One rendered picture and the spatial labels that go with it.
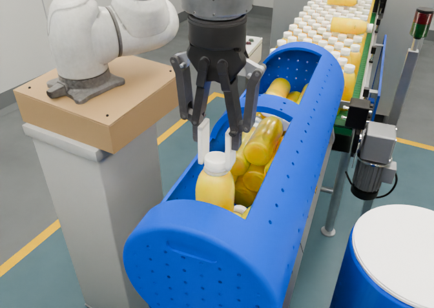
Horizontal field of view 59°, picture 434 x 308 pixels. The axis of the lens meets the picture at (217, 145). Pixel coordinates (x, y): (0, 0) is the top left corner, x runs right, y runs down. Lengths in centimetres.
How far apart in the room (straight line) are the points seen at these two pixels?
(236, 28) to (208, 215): 28
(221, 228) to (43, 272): 175
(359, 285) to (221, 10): 62
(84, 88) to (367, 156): 107
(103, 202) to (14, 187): 157
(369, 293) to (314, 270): 131
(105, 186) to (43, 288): 101
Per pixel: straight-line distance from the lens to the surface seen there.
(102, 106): 120
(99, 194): 133
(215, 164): 60
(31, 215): 260
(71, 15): 118
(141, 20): 120
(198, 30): 49
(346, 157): 199
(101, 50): 121
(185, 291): 71
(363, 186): 172
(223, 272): 62
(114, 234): 144
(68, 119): 123
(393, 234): 93
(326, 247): 227
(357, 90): 182
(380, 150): 162
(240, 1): 47
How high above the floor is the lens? 166
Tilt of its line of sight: 34 degrees down
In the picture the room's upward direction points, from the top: straight up
